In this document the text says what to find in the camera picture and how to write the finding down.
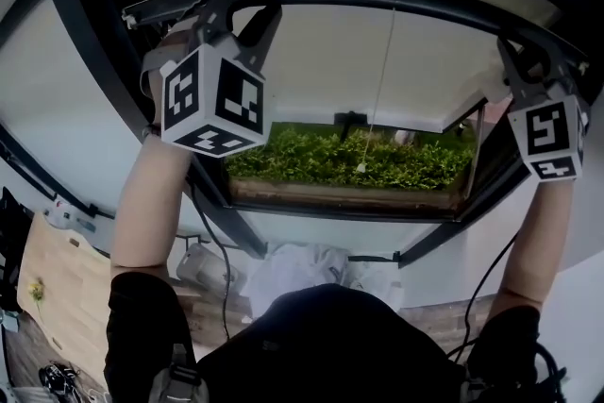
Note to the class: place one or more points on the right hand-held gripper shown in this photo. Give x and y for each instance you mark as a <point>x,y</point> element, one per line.
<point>547,132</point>

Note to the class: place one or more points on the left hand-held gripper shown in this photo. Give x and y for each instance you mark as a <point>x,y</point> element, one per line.
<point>212,108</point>

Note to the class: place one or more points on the person's right forearm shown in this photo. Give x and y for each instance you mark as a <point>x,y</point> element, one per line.
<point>538,240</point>

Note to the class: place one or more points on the person's left forearm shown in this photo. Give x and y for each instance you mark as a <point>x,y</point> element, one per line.
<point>146,203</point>

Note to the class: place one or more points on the person's left hand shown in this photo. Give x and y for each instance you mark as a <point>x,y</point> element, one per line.
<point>156,99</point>

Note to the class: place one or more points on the short black bar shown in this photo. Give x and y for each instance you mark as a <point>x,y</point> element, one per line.
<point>373,257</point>

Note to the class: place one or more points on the small teal object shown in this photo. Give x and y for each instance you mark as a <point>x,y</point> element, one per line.
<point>87,225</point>

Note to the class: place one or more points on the black office chair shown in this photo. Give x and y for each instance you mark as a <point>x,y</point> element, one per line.
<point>11,240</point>

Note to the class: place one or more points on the light wooden desk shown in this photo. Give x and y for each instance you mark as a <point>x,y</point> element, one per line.
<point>66,288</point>

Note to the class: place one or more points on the black t-shirt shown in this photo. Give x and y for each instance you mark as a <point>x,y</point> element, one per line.
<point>330,344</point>

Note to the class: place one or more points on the yellow flowers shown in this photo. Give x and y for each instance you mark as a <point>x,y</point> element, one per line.
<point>35,290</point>

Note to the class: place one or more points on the black window frame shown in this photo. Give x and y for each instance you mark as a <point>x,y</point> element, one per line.
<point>120,80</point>

